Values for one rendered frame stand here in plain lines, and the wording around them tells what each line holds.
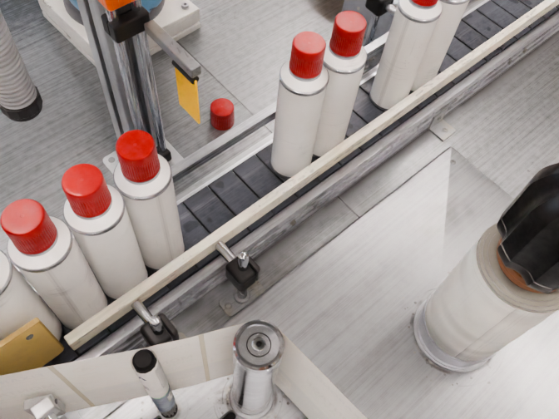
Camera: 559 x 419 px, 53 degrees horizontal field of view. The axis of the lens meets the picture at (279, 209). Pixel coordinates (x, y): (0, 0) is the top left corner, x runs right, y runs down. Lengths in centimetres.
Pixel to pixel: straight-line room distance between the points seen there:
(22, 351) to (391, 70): 53
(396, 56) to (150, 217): 37
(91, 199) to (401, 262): 37
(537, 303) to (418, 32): 35
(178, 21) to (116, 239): 47
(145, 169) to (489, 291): 30
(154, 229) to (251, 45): 45
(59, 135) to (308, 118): 38
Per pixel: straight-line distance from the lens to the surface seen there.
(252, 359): 42
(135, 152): 48
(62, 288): 53
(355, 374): 62
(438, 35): 76
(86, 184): 47
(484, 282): 49
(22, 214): 47
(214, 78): 88
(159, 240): 58
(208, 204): 68
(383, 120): 74
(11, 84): 50
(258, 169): 71
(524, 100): 97
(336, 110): 65
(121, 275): 58
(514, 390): 67
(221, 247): 62
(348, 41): 59
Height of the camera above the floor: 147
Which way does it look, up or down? 60 degrees down
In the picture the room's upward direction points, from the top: 8 degrees clockwise
